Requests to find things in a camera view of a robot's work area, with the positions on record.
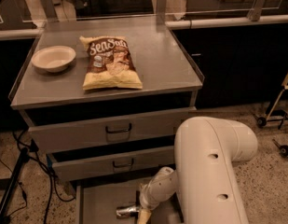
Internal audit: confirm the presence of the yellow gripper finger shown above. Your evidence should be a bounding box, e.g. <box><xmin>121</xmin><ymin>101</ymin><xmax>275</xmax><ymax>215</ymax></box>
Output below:
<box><xmin>137</xmin><ymin>208</ymin><xmax>152</xmax><ymax>224</ymax></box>

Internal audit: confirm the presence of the silver redbull can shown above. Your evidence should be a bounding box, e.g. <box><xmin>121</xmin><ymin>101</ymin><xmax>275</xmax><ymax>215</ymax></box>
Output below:
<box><xmin>116</xmin><ymin>204</ymin><xmax>140</xmax><ymax>219</ymax></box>

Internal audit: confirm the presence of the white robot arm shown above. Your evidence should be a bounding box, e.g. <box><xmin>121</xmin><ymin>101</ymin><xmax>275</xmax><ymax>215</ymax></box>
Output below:
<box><xmin>137</xmin><ymin>117</ymin><xmax>258</xmax><ymax>224</ymax></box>

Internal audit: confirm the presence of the bottom open grey drawer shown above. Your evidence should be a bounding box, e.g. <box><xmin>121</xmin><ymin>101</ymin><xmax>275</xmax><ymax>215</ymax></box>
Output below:
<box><xmin>75</xmin><ymin>173</ymin><xmax>185</xmax><ymax>224</ymax></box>

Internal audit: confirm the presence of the top grey drawer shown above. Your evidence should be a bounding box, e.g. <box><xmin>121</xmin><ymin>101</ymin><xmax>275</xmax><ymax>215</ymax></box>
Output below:
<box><xmin>29</xmin><ymin>106</ymin><xmax>196</xmax><ymax>153</ymax></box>

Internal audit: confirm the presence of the middle grey drawer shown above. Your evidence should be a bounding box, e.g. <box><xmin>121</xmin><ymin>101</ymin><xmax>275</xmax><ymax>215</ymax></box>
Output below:
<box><xmin>52</xmin><ymin>146</ymin><xmax>174</xmax><ymax>181</ymax></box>

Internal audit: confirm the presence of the grey metal drawer cabinet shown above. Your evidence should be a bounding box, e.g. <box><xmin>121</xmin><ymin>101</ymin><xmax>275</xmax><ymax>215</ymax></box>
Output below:
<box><xmin>11</xmin><ymin>15</ymin><xmax>203</xmax><ymax>224</ymax></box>

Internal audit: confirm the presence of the black tripod leg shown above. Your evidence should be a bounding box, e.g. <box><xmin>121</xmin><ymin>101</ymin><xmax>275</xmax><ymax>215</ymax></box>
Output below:
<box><xmin>0</xmin><ymin>147</ymin><xmax>28</xmax><ymax>224</ymax></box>

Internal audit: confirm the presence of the sea salt chips bag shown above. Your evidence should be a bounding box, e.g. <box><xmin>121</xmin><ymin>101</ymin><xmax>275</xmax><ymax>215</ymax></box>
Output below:
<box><xmin>79</xmin><ymin>36</ymin><xmax>143</xmax><ymax>91</ymax></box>

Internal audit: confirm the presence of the white paper bowl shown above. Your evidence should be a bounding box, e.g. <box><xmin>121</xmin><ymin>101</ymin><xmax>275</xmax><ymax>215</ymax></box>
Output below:
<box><xmin>31</xmin><ymin>46</ymin><xmax>75</xmax><ymax>73</ymax></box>

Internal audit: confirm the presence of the black floor cable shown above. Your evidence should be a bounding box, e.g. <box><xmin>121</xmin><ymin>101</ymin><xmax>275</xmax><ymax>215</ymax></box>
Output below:
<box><xmin>0</xmin><ymin>129</ymin><xmax>76</xmax><ymax>224</ymax></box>

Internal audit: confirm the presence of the wheeled cart frame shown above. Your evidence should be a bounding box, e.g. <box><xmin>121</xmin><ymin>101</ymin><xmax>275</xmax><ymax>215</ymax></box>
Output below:
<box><xmin>255</xmin><ymin>72</ymin><xmax>288</xmax><ymax>158</ymax></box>

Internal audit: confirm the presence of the white counter rail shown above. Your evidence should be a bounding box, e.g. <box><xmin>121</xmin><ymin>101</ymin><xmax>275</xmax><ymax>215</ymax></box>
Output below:
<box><xmin>165</xmin><ymin>15</ymin><xmax>288</xmax><ymax>30</ymax></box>

